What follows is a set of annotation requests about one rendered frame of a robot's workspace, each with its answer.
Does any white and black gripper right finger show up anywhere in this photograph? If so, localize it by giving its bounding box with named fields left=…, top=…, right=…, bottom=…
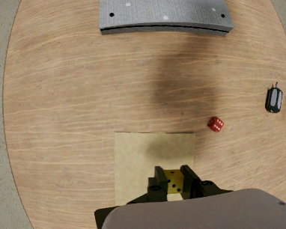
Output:
left=180, top=165, right=233, bottom=200

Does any yellow die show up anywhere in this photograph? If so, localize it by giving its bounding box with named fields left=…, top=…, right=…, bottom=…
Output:
left=163, top=169, right=184, bottom=195

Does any beige square mat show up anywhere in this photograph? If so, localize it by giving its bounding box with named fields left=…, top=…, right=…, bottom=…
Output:
left=115, top=132, right=195, bottom=206

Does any red die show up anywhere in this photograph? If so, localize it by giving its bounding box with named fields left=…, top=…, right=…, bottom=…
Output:
left=207, top=117, right=224, bottom=132

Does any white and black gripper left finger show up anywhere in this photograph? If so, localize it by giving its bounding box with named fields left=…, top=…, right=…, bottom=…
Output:
left=94, top=166, right=168, bottom=229

